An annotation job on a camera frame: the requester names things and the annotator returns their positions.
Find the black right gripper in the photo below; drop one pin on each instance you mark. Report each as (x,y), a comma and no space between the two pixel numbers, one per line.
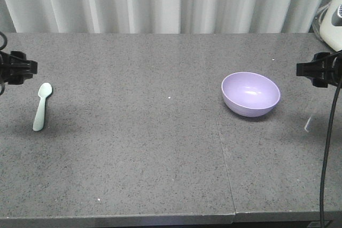
(319,66)

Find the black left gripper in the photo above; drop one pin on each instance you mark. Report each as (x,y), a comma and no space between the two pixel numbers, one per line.
(16,63)

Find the pale green plastic spoon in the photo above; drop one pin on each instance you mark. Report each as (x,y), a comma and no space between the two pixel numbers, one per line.
(44,91)

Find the purple plastic bowl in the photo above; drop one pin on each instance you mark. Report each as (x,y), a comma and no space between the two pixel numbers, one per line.
(249,94)

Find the white rice cooker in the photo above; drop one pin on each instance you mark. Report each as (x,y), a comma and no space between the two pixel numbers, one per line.
(327,24)

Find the white pleated curtain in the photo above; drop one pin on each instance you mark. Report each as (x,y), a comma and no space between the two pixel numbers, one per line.
(158,16)

